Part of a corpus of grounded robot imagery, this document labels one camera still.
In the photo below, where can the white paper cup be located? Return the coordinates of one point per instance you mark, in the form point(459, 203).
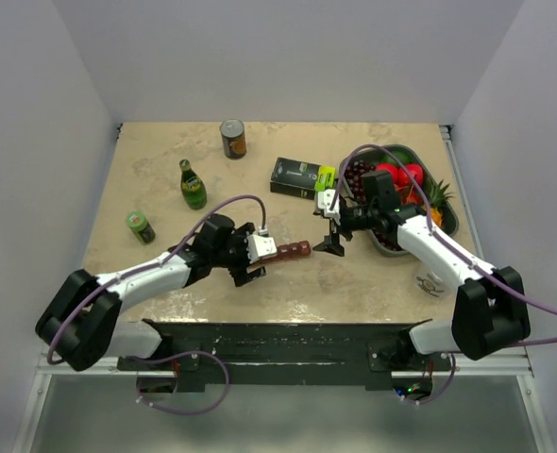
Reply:
point(429, 283)

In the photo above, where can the black mounting base plate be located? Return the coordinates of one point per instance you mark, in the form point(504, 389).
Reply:
point(196, 355)

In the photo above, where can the red apple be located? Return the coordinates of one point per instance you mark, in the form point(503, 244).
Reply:
point(410, 173)
point(390, 169)

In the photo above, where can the red cherries cluster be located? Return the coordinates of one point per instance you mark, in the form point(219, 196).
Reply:
point(408, 194)

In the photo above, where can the aluminium frame rail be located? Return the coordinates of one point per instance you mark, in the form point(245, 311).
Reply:
point(502, 364)

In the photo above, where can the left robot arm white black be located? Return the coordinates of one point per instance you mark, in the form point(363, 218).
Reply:
point(79, 322)

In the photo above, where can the green lime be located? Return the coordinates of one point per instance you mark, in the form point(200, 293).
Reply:
point(398, 154)

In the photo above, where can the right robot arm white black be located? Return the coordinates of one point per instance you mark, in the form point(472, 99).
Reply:
point(489, 313)

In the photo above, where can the orange labelled tin can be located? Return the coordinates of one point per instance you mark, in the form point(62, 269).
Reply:
point(233, 138)

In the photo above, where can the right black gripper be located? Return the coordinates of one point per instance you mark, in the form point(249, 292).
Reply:
point(334, 245)

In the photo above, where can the small green lidded jar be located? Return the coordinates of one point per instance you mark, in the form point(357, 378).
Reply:
point(140, 227)

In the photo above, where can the red apple left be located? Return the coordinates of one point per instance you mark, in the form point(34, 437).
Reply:
point(390, 169)

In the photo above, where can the red apple right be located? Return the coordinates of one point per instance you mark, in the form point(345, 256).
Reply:
point(410, 173)

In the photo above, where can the green glass bottle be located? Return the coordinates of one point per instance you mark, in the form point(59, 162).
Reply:
point(192, 187)

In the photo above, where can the dark red grapes bunch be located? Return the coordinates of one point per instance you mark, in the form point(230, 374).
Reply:
point(354, 173)

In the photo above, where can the small pineapple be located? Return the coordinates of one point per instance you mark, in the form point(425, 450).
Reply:
point(438, 193)

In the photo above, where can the grey fruit tray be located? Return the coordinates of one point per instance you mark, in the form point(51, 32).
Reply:
point(380, 241)

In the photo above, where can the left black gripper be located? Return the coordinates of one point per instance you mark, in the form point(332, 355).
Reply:
point(240, 275)

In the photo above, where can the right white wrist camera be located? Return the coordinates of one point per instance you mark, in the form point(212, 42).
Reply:
point(325, 205)

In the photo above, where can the black green product box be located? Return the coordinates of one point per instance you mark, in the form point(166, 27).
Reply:
point(301, 179)

